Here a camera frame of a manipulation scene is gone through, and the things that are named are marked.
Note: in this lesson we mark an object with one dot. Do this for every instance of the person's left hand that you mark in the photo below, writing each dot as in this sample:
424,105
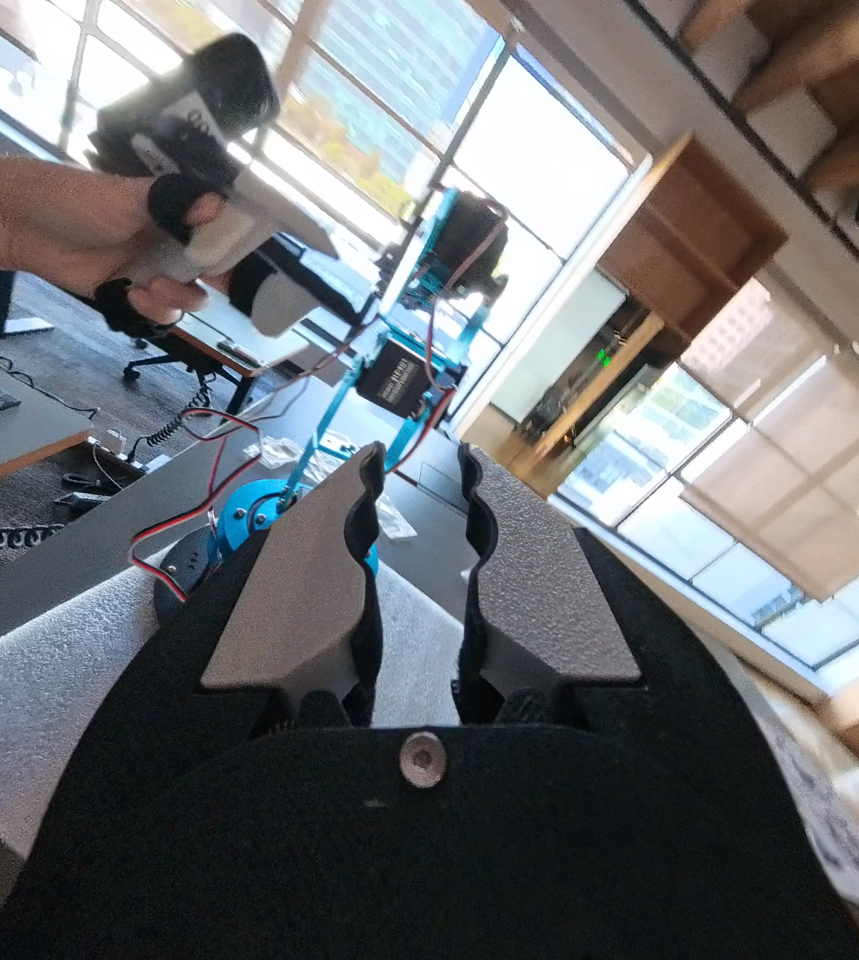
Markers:
39,217

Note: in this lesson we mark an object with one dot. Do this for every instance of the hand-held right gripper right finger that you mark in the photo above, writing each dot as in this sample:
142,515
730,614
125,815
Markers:
549,600

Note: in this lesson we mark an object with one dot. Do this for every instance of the grey desk with wooden edge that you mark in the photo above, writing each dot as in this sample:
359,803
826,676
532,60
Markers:
9,442

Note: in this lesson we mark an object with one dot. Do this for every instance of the grey foam mat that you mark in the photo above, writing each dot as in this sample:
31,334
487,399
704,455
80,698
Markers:
47,675

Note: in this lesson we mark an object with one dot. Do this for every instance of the white power strip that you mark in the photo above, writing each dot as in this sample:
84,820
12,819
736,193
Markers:
111,450

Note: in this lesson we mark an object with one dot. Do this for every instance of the black desk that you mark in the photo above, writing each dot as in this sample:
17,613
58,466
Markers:
84,559

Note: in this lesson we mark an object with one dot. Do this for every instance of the group of clear plastic bags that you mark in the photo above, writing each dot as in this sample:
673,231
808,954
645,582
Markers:
276,450

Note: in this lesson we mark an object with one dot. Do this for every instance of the black office chair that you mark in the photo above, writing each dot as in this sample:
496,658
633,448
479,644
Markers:
163,358

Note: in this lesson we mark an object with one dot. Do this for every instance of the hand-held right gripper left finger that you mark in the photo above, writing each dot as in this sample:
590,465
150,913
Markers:
302,585

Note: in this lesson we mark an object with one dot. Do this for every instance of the blue toy robot arm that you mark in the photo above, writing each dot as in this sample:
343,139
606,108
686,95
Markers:
249,514

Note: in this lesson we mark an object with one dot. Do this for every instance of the wooden window pillar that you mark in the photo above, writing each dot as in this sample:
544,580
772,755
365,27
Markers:
699,225

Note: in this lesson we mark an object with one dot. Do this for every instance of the beige roller blind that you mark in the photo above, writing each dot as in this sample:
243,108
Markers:
812,480

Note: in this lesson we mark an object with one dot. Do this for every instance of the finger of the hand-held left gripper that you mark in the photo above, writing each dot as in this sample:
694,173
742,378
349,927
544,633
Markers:
279,304
279,217

